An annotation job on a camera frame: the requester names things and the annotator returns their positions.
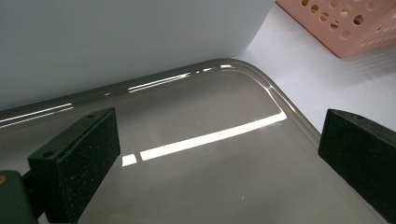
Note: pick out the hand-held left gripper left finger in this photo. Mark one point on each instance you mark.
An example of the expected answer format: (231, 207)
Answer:
(77, 161)

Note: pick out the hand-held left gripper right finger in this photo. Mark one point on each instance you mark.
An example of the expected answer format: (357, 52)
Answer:
(361, 161)

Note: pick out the pink perforated plastic basket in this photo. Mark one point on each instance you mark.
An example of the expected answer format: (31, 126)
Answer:
(351, 40)

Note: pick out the silver metal tray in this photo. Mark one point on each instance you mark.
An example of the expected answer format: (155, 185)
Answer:
(202, 180)

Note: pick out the white compartment storage box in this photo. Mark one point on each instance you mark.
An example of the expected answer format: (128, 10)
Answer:
(124, 40)

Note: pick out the white table cover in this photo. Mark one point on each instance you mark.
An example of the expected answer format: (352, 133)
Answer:
(327, 84)

